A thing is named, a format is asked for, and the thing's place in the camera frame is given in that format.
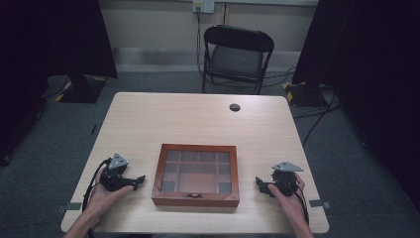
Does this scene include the wooden box with glass lid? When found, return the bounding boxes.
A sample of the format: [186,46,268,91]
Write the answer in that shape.
[151,143,241,208]

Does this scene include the person's left hand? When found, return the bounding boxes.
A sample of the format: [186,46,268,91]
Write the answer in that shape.
[82,167,135,223]

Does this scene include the black curtain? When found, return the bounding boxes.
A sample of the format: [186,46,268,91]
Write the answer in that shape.
[292,0,420,212]
[0,0,119,167]

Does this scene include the white wall socket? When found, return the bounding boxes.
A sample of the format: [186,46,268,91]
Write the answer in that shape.
[192,0,216,15]

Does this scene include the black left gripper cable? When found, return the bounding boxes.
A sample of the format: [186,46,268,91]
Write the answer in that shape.
[81,157,113,238]

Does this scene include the person's right hand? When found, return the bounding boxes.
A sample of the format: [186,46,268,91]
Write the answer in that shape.
[266,172,310,222]

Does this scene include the black folding chair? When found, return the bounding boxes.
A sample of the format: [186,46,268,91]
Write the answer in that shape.
[201,24,275,96]

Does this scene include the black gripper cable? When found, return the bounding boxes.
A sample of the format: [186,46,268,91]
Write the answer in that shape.
[290,182,311,226]
[81,157,113,238]

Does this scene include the black stand base plate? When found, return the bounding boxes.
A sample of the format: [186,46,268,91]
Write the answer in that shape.
[54,73,108,104]

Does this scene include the black wall socket cable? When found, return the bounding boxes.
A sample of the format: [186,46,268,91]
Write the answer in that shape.
[195,8,212,78]

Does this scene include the grey tape strip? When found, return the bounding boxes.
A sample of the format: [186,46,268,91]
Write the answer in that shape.
[54,202,83,213]
[308,199,332,210]

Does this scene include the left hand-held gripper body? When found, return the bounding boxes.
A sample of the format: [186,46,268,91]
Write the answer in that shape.
[99,153,136,192]

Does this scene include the black box with yellow tape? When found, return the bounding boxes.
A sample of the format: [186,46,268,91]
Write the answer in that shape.
[282,80,328,108]

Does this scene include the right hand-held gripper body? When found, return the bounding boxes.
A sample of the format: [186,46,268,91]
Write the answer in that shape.
[263,161,305,198]

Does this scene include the black floor cables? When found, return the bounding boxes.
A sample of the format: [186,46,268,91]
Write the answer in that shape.
[263,66,345,148]

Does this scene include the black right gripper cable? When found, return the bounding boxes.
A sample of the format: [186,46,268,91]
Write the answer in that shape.
[290,182,311,226]

